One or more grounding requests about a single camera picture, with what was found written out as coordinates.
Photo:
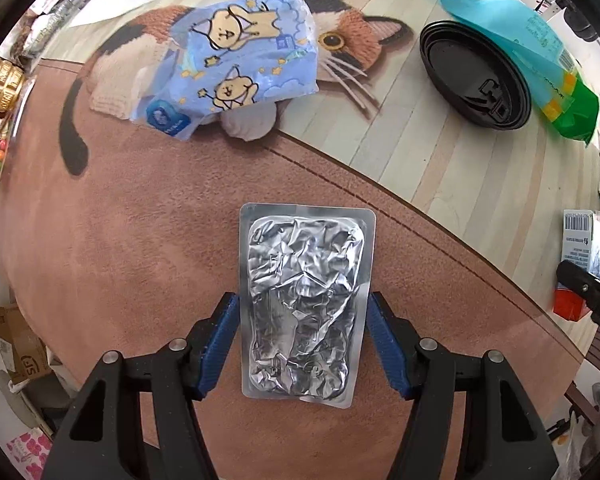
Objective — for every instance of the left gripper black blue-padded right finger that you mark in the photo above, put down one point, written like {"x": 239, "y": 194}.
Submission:
{"x": 503, "y": 436}

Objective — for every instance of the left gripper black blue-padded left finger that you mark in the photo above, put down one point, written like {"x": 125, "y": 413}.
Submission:
{"x": 134, "y": 418}

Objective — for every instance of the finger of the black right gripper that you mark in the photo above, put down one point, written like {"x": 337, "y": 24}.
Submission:
{"x": 583, "y": 284}

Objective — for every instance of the silver foil blister pack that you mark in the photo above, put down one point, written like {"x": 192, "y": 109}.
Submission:
{"x": 304, "y": 282}

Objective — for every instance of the blue cartoon tissue pack wrapper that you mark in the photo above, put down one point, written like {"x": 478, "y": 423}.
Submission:
{"x": 226, "y": 58}

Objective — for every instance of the red small box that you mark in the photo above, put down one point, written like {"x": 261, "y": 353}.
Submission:
{"x": 569, "y": 305}

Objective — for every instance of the white barcode box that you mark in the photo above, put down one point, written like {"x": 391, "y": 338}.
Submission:
{"x": 581, "y": 239}

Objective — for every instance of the pink floral paper bag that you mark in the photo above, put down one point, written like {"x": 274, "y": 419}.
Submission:
{"x": 29, "y": 453}

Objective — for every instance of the brown cardboard box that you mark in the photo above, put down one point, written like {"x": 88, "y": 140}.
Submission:
{"x": 23, "y": 353}

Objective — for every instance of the pink cat pattern table mat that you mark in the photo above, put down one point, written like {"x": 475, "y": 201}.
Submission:
{"x": 130, "y": 254}

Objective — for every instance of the teal green plastic bag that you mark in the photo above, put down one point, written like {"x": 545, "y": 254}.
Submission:
{"x": 555, "y": 84}

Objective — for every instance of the black plastic tray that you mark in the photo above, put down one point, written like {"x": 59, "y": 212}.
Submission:
{"x": 475, "y": 76}

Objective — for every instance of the gold foil chocolate box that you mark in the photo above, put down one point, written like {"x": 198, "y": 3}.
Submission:
{"x": 11, "y": 81}

